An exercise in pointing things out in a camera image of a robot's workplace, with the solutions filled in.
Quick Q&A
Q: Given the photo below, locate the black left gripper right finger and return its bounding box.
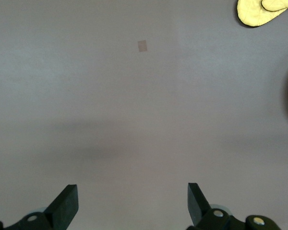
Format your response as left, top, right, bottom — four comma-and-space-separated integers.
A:
187, 183, 282, 230

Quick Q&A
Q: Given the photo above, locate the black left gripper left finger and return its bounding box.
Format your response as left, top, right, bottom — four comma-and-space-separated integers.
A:
0, 184, 79, 230

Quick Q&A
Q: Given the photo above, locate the brown tape patch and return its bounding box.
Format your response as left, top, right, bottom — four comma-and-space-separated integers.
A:
137, 40, 148, 53

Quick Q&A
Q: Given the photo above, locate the yellow quilted oven mitt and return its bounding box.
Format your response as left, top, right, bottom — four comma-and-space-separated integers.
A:
235, 0, 288, 28

